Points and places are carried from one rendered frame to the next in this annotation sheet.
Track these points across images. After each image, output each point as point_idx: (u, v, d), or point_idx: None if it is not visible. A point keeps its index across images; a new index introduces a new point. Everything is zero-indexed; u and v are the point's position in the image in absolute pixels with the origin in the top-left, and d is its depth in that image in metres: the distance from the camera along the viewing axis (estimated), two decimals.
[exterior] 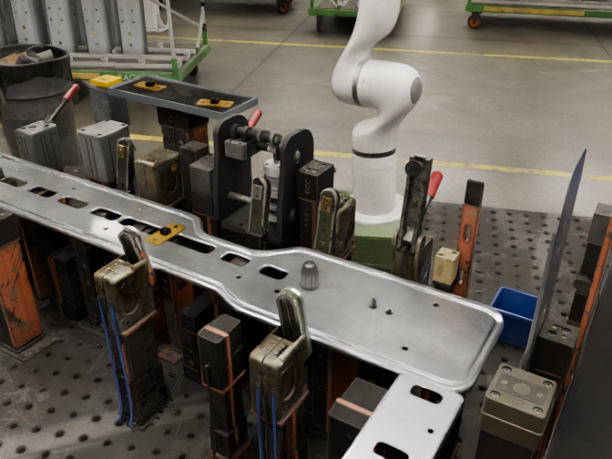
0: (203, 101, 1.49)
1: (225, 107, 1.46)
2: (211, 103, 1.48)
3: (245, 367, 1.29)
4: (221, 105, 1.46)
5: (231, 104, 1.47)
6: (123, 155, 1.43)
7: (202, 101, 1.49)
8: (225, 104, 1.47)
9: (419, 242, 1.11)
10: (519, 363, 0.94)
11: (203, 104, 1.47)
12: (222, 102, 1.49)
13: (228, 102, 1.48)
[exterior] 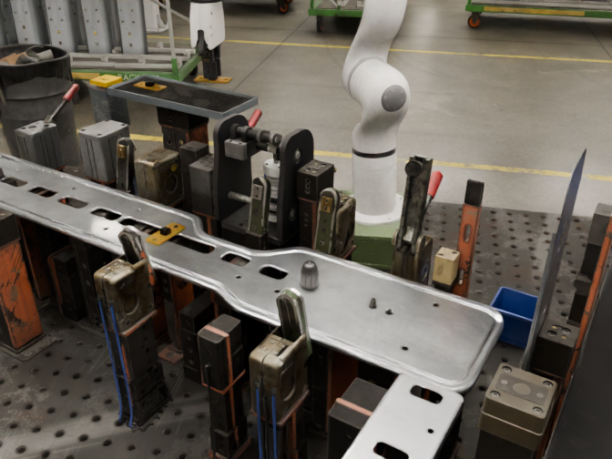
0: (200, 77, 1.46)
1: (223, 83, 1.43)
2: (209, 79, 1.45)
3: (245, 367, 1.29)
4: (219, 81, 1.44)
5: (229, 80, 1.44)
6: (123, 155, 1.43)
7: (200, 77, 1.46)
8: (223, 80, 1.44)
9: (419, 242, 1.11)
10: (519, 363, 0.94)
11: (201, 80, 1.44)
12: (220, 77, 1.46)
13: (226, 78, 1.46)
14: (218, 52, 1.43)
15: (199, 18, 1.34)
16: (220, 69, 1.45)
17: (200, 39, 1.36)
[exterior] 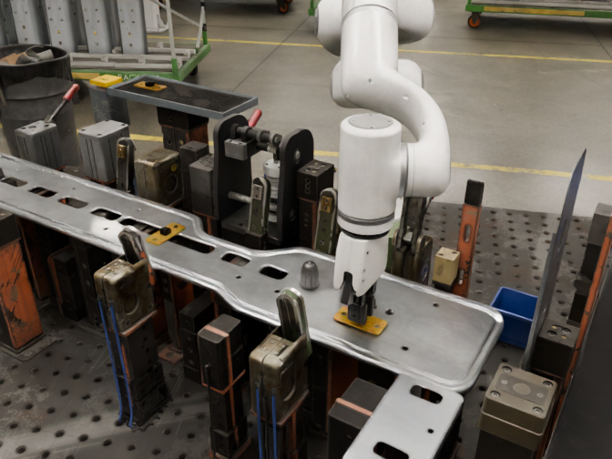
0: (344, 311, 1.04)
1: (372, 333, 1.00)
2: None
3: (245, 367, 1.29)
4: (368, 329, 1.00)
5: (382, 329, 1.01)
6: (123, 155, 1.43)
7: (344, 312, 1.04)
8: (373, 328, 1.01)
9: (419, 242, 1.11)
10: (519, 363, 0.94)
11: (343, 321, 1.02)
12: (372, 320, 1.02)
13: (379, 322, 1.02)
14: (372, 288, 1.00)
15: (349, 259, 0.92)
16: (372, 309, 1.02)
17: (347, 283, 0.94)
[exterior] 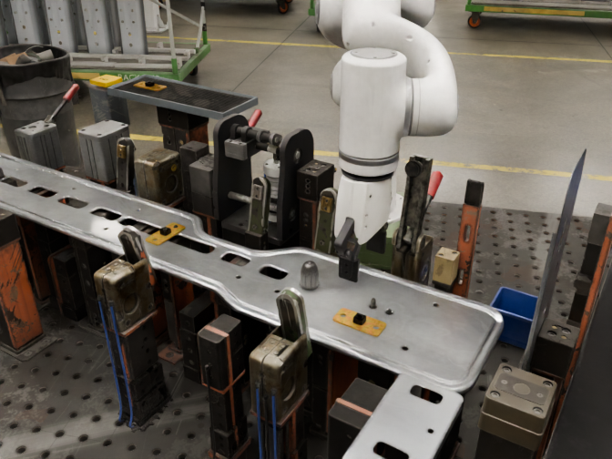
0: (343, 313, 1.04)
1: (372, 334, 1.00)
2: (354, 322, 1.02)
3: (245, 367, 1.29)
4: (367, 331, 1.00)
5: (382, 331, 1.01)
6: (123, 155, 1.43)
7: (343, 313, 1.04)
8: (372, 329, 1.01)
9: (419, 242, 1.11)
10: (519, 363, 0.94)
11: (342, 321, 1.02)
12: (371, 321, 1.02)
13: (378, 324, 1.02)
14: (383, 227, 0.97)
15: (351, 202, 0.87)
16: (385, 246, 0.99)
17: (346, 225, 0.88)
